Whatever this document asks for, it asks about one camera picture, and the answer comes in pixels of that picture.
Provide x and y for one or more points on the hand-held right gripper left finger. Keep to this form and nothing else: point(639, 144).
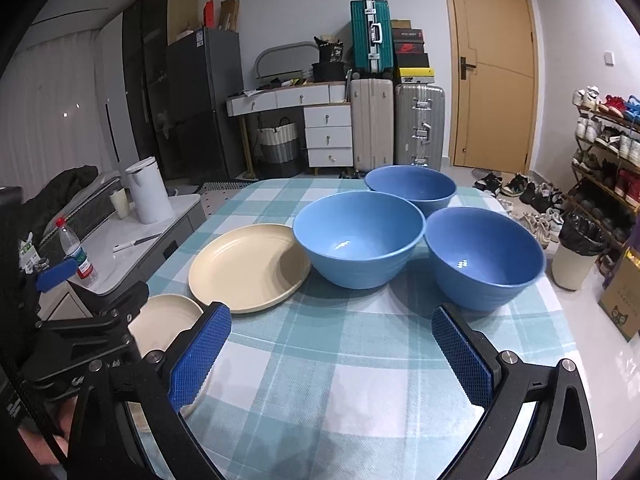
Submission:
point(200, 355)

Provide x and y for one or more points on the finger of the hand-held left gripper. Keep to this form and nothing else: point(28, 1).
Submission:
point(100, 332)
point(55, 276)

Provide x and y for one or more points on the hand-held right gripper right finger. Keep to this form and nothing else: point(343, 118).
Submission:
point(462, 355)

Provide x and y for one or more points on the small cream plate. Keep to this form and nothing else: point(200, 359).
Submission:
point(165, 320)

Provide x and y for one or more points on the large cream plate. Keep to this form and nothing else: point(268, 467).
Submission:
point(240, 270)

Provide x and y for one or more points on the large blue bowl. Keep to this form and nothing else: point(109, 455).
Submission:
point(360, 260)

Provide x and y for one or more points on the white green carton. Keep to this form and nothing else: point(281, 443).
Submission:
point(30, 257)

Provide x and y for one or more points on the clear red-capped water bottle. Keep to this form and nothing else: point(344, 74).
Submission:
point(75, 252)

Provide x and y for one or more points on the dark jacket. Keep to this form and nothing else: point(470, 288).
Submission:
point(60, 195)

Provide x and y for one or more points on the cream cup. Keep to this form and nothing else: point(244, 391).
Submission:
point(120, 205)

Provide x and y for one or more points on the white side table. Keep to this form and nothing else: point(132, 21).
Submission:
point(165, 240)

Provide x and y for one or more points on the teal checked tablecloth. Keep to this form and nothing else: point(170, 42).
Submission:
point(350, 385)

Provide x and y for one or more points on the white electric kettle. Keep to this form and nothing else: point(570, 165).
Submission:
point(150, 190)

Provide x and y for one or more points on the cream trash bin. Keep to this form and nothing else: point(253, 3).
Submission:
point(572, 265)

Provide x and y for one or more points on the white curtain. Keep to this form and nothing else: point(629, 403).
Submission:
point(50, 120)

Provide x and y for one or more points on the printed cardboard box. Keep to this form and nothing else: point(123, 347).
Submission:
point(620, 305)

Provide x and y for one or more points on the pile of loose shoes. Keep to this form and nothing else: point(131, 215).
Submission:
point(530, 195)

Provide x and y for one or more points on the white tall cabinet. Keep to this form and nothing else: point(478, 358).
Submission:
point(112, 100)

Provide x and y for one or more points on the black wardrobe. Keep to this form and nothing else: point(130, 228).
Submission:
point(150, 85)

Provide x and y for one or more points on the metal shoe rack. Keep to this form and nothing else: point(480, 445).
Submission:
point(595, 180)

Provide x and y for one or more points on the woven laundry basket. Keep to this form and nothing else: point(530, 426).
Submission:
point(277, 147)

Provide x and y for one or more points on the dark grey fridge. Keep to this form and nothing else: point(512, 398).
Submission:
point(205, 105)

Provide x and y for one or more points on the silver suitcase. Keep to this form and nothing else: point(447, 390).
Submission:
point(417, 125)

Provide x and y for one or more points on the beige suitcase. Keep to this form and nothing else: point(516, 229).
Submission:
point(370, 125)

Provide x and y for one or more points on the white dresser desk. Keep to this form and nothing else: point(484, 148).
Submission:
point(327, 130)

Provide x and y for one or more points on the wooden door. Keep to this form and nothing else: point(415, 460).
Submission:
point(495, 70)

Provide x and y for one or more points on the red flat box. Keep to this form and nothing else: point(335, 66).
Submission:
point(210, 15)

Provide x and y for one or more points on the arched mirror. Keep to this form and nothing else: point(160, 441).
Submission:
point(280, 57)

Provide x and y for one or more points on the black red-logo shoe box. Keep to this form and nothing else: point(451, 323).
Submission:
point(411, 48)

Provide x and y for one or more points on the brown cardboard piece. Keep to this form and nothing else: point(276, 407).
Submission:
point(230, 14)

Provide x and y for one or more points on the black paper bag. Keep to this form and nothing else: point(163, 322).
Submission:
point(330, 67)

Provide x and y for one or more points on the teal suitcase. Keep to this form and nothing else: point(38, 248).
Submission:
point(362, 35)

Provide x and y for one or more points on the brown shoe box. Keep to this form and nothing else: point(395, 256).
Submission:
point(400, 24)

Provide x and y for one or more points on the white light switch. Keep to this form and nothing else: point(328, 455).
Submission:
point(609, 58)

